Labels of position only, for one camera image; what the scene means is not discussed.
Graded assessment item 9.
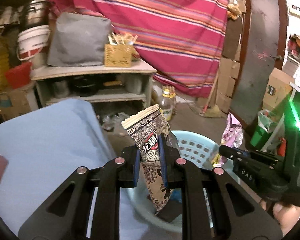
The dark wooden door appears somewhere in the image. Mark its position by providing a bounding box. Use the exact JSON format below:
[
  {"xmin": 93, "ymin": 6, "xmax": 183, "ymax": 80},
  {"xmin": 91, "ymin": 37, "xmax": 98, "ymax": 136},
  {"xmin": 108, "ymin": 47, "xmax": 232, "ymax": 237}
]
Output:
[{"xmin": 230, "ymin": 0, "xmax": 288, "ymax": 132}]

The cardboard box under basket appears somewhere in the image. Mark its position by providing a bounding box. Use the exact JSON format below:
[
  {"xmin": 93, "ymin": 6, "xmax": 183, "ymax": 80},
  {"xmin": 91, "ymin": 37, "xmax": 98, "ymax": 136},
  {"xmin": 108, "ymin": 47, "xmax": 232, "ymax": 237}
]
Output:
[{"xmin": 0, "ymin": 81, "xmax": 39, "ymax": 121}]

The striped red curtain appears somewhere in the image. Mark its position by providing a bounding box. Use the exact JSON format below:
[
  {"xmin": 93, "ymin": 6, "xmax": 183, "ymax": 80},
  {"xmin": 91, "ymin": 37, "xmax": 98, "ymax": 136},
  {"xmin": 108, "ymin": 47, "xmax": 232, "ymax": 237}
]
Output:
[{"xmin": 51, "ymin": 0, "xmax": 228, "ymax": 98}]

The blue table cloth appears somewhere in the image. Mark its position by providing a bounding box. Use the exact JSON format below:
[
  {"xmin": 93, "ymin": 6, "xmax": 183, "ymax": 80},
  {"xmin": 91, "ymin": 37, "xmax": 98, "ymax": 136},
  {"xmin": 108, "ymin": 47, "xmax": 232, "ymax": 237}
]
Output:
[{"xmin": 0, "ymin": 99, "xmax": 133, "ymax": 233}]

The steel cooking pot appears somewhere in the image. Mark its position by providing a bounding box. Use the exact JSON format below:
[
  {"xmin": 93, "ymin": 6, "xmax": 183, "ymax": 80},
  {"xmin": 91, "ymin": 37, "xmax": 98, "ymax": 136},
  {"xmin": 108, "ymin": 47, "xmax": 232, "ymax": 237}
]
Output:
[{"xmin": 19, "ymin": 0, "xmax": 51, "ymax": 30}]

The straw broom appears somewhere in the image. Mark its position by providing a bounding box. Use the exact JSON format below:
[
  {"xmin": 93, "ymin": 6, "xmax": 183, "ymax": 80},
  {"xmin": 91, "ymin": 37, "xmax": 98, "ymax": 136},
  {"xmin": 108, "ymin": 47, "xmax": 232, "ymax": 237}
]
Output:
[{"xmin": 200, "ymin": 72, "xmax": 221, "ymax": 119}]

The oil bottle on floor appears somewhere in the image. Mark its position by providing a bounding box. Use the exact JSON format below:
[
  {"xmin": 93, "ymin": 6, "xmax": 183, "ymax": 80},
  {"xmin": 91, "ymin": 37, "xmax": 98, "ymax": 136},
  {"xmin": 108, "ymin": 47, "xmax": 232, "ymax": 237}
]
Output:
[{"xmin": 159, "ymin": 86, "xmax": 176, "ymax": 121}]

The red woven basket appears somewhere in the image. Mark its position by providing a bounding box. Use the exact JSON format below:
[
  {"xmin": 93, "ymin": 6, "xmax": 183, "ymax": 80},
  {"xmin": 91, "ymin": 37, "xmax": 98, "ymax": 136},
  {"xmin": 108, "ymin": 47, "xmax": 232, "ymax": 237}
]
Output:
[{"xmin": 5, "ymin": 62, "xmax": 32, "ymax": 89}]

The patterned snack bag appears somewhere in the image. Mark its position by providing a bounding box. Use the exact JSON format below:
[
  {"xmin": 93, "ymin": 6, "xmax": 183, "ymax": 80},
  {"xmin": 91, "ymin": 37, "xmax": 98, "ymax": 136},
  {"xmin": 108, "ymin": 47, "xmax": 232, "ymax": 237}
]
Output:
[{"xmin": 121, "ymin": 104, "xmax": 171, "ymax": 212}]

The light blue laundry basket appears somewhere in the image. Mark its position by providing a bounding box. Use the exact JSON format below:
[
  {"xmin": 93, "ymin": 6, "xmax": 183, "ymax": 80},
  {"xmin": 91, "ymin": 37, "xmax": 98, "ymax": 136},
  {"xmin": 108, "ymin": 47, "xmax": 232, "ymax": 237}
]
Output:
[{"xmin": 125, "ymin": 129, "xmax": 239, "ymax": 234}]

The right human hand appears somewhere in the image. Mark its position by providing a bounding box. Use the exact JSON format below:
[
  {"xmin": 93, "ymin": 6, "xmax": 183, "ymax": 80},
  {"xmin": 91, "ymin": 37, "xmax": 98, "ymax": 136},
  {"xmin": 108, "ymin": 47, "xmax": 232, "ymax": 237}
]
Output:
[{"xmin": 273, "ymin": 202, "xmax": 300, "ymax": 236}]

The yellow chopstick holder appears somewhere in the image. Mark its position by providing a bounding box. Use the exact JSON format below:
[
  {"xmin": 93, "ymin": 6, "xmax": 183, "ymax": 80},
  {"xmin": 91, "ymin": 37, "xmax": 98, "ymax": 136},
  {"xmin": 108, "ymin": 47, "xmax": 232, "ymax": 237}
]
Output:
[{"xmin": 104, "ymin": 33, "xmax": 140, "ymax": 68}]

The green trash bin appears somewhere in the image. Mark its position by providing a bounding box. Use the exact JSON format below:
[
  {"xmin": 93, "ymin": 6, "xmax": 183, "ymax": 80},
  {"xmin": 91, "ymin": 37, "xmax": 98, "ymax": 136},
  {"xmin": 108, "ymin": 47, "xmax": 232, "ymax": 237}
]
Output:
[{"xmin": 250, "ymin": 109, "xmax": 283, "ymax": 150}]

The white plastic bucket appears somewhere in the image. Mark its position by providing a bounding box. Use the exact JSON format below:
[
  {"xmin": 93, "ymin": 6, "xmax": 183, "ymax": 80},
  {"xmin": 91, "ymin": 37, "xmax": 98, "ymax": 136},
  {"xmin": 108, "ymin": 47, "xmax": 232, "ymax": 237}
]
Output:
[{"xmin": 16, "ymin": 25, "xmax": 51, "ymax": 61}]

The cardboard box right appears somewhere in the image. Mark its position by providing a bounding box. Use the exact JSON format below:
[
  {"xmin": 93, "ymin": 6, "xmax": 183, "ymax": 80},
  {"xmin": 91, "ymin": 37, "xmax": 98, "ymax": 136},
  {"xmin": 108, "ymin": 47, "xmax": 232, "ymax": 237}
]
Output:
[{"xmin": 262, "ymin": 68, "xmax": 294, "ymax": 111}]

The pink snack wrapper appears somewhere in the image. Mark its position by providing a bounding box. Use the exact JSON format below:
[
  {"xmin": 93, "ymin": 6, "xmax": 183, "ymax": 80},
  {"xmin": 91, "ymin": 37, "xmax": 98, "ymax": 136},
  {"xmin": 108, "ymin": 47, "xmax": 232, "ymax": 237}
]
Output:
[{"xmin": 216, "ymin": 112, "xmax": 244, "ymax": 167}]

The grey low shelf cabinet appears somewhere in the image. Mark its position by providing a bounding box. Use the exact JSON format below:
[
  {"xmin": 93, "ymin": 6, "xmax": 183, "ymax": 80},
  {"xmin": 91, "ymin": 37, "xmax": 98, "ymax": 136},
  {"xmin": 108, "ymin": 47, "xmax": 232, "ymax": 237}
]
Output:
[{"xmin": 31, "ymin": 59, "xmax": 158, "ymax": 116}]

